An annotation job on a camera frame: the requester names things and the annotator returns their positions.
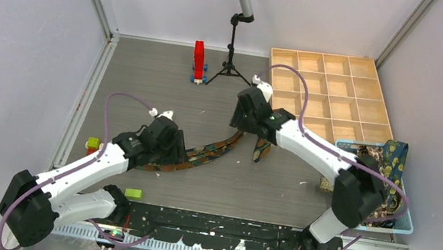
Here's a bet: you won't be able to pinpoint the blue orange green tie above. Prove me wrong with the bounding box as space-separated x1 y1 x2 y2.
135 113 273 192

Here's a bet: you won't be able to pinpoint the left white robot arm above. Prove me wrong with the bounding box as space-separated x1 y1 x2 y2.
0 114 188 247

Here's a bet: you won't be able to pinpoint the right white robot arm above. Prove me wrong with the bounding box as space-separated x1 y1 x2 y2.
231 86 387 250

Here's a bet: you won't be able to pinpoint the black tripod stand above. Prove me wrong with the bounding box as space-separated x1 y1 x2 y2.
205 13 254 86

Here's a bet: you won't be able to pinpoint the lime green block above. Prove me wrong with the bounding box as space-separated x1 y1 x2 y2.
125 188 143 200

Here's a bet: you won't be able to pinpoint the green red toy blocks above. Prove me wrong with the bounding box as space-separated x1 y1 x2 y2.
84 137 103 155

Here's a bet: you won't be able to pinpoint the red toy block truck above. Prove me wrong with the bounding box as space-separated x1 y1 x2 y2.
190 40 208 84

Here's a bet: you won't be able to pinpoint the wooden compartment tray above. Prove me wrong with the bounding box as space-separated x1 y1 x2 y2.
269 48 393 145

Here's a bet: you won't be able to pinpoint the blue tie yellow leaves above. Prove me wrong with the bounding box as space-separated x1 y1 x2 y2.
381 139 409 214

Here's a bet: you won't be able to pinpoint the brown floral black tie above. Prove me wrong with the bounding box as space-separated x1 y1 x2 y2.
342 143 404 229

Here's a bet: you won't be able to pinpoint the light blue plastic basket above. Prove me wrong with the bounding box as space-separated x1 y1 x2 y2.
335 139 414 235

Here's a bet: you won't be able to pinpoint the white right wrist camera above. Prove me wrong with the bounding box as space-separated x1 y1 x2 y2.
252 74 273 103

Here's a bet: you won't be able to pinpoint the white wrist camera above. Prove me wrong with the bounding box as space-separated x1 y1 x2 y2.
252 74 273 103
148 107 174 121

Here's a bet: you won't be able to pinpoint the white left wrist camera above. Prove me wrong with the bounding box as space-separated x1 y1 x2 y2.
148 107 174 121

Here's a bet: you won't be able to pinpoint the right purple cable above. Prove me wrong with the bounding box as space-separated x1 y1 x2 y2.
227 60 429 250

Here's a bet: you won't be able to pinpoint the purple cable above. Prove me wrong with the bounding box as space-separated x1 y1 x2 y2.
0 76 159 250
227 60 429 250

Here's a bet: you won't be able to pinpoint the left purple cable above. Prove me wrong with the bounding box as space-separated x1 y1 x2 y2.
0 76 159 250

